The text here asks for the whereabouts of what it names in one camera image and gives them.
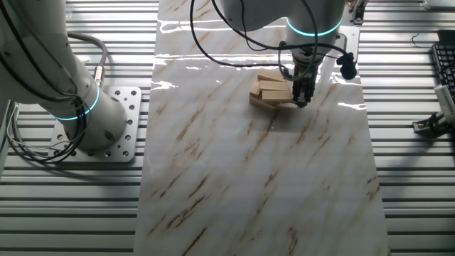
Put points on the black keyboard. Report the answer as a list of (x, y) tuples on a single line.
[(446, 57)]

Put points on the metal camera mount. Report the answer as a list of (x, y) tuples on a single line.
[(421, 125)]

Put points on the light grey device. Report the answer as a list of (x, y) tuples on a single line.
[(440, 3)]

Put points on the protruding wooden Jenga block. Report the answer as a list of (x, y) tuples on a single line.
[(287, 102)]

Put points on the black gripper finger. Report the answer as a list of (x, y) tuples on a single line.
[(308, 96), (297, 95)]

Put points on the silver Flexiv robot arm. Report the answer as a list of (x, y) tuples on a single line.
[(89, 113)]

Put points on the stacked wooden Jenga blocks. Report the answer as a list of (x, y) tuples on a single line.
[(259, 103)]

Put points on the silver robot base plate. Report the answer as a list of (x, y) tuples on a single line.
[(132, 106)]

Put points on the marble pattern table mat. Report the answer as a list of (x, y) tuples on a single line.
[(231, 177)]

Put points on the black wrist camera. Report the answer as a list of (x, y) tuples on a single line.
[(347, 70)]

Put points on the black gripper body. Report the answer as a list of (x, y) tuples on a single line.
[(305, 79)]

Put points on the black clamp stand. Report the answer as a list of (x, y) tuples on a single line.
[(359, 14)]

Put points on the black box device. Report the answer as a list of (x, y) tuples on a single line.
[(447, 36)]

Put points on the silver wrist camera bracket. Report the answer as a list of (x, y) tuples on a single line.
[(352, 35)]

